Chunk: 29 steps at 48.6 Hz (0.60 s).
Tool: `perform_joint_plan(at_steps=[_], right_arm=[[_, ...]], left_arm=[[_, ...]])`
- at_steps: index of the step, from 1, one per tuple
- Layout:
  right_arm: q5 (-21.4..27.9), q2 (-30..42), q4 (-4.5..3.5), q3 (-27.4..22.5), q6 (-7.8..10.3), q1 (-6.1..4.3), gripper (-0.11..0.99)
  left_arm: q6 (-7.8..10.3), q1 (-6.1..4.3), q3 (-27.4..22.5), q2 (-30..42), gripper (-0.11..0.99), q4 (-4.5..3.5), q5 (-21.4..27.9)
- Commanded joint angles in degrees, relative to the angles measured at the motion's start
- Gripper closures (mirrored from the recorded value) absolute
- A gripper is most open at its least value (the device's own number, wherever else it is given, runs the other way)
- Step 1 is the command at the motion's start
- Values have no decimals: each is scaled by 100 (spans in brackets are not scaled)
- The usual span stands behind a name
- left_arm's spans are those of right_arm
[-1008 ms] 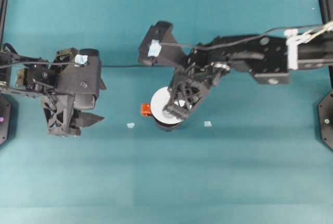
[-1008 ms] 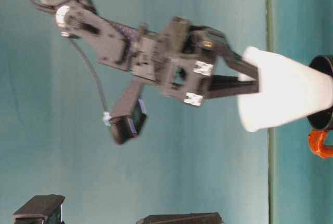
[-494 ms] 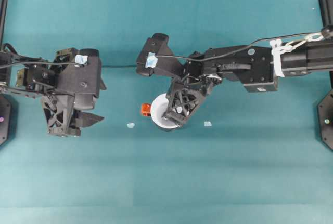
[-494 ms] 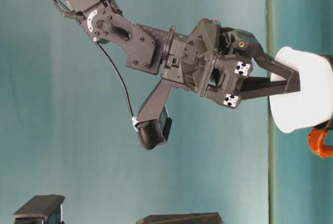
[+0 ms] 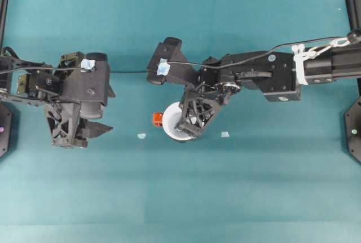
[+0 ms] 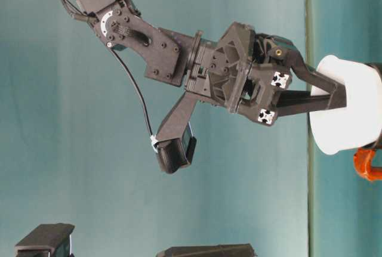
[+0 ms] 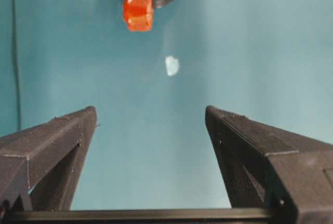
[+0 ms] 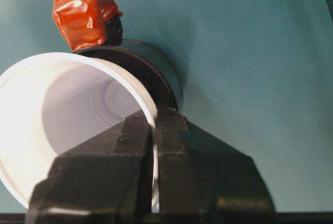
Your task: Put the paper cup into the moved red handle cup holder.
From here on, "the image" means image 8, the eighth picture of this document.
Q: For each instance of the white paper cup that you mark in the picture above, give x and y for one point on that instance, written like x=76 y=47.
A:
x=39 y=104

